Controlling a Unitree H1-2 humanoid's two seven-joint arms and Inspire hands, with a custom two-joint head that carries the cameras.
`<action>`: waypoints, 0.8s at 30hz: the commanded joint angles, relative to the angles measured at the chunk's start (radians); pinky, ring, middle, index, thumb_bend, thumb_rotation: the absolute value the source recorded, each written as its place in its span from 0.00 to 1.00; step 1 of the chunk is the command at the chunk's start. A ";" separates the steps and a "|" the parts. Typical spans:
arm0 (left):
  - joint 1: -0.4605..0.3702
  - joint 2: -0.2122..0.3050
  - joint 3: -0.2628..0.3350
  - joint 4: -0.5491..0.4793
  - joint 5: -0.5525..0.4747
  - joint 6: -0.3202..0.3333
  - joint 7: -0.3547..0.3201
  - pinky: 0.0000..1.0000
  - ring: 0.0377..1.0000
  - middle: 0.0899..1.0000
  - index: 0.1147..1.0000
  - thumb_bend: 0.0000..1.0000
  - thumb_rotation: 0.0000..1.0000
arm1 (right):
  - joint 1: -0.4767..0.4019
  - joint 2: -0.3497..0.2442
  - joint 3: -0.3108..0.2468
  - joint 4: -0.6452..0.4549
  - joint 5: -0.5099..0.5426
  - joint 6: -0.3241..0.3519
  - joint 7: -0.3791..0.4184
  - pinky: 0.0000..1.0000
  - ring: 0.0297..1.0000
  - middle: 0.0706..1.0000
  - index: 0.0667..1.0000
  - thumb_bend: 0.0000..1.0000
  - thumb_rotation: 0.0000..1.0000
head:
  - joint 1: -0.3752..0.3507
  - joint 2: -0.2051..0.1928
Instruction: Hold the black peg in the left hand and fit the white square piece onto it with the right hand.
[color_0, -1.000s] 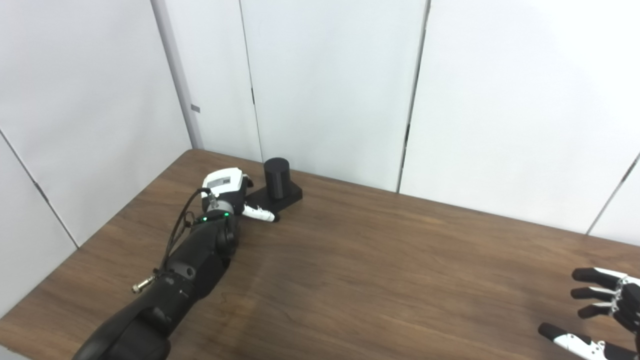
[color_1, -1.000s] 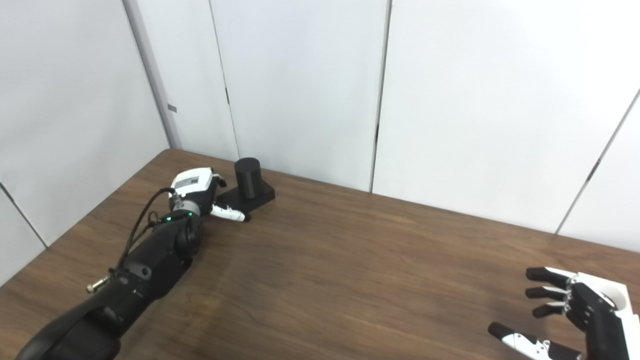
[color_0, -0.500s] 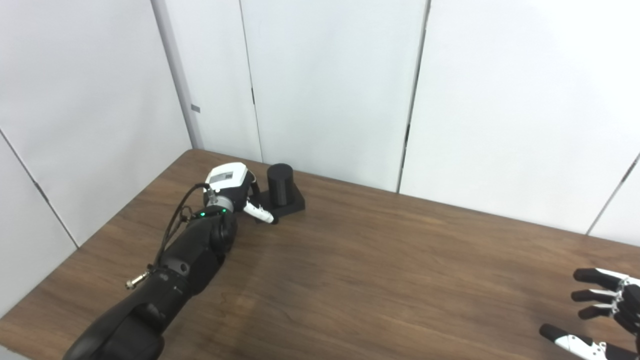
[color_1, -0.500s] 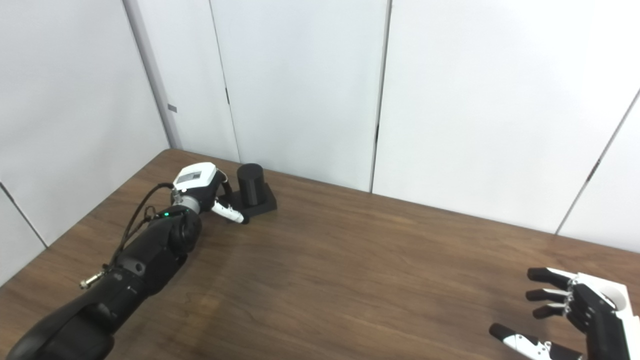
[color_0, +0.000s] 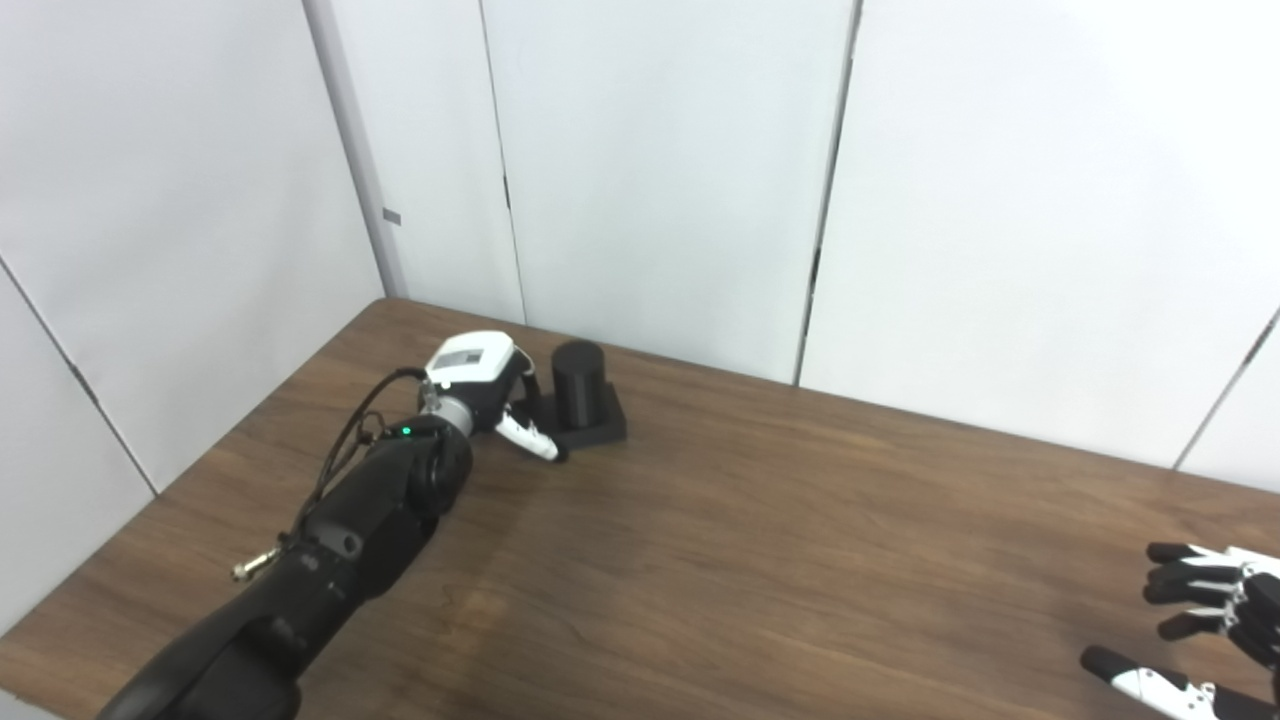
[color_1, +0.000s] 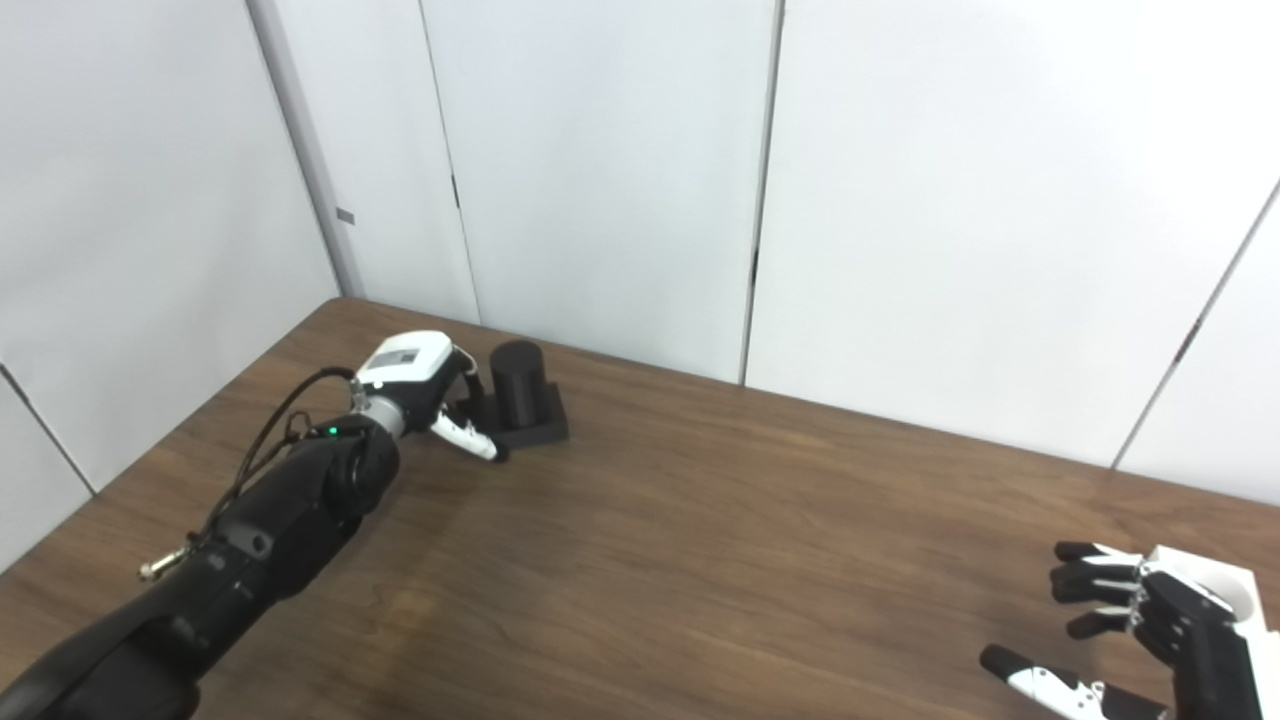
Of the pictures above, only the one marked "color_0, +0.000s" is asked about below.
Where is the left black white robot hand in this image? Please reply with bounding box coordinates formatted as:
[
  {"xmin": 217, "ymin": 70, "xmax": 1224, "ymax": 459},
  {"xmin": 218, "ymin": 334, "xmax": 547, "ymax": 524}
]
[{"xmin": 418, "ymin": 331, "xmax": 569, "ymax": 463}]

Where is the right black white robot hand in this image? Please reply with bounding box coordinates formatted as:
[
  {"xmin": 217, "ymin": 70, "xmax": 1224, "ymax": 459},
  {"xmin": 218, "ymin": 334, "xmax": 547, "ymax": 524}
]
[{"xmin": 1080, "ymin": 541, "xmax": 1280, "ymax": 720}]

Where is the black peg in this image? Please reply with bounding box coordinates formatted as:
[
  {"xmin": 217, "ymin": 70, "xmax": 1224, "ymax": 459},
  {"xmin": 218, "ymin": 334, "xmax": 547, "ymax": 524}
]
[{"xmin": 510, "ymin": 340, "xmax": 629, "ymax": 448}]

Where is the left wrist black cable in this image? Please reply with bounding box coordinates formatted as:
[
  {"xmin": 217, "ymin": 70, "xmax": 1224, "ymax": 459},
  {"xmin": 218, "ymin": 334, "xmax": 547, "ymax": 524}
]
[{"xmin": 300, "ymin": 367, "xmax": 431, "ymax": 531}]

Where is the grey partition post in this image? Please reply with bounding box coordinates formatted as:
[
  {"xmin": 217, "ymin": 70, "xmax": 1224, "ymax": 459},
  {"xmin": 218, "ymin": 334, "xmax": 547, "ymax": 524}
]
[{"xmin": 303, "ymin": 0, "xmax": 409, "ymax": 299}]

